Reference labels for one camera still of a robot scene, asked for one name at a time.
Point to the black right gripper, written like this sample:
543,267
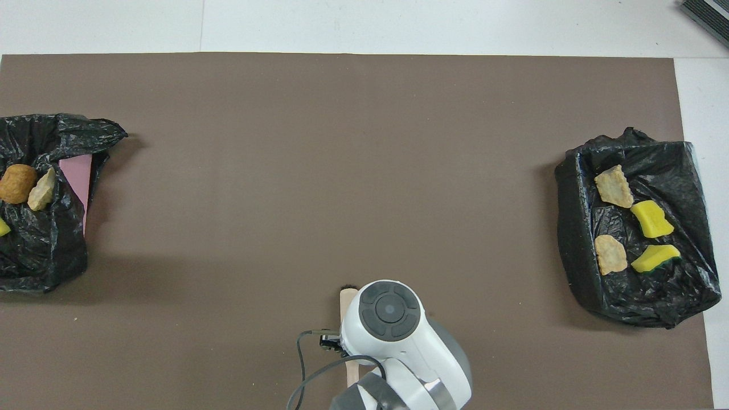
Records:
332,343

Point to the beige hand brush black bristles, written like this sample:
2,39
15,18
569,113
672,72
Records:
346,299

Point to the small croissant piece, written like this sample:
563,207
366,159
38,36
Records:
610,255

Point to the pale toast bread piece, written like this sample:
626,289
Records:
614,187

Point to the orange striped croissant piece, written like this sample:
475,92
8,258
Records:
42,191

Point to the yellow sponge with green side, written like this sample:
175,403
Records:
655,260

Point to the yellow sponge chunk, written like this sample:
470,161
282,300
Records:
651,219

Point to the yellow notched sponge piece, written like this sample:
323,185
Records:
3,228

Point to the brown bread roll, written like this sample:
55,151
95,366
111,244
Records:
17,183

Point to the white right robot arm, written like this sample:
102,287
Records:
393,330

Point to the black bag lined bin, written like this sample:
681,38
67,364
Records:
575,239

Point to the black bag over pink bin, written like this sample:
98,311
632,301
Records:
51,250

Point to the pink bin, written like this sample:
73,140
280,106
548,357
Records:
77,176

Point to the brown table mat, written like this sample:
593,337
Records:
342,171

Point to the dark ribbed object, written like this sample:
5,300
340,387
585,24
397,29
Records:
709,17

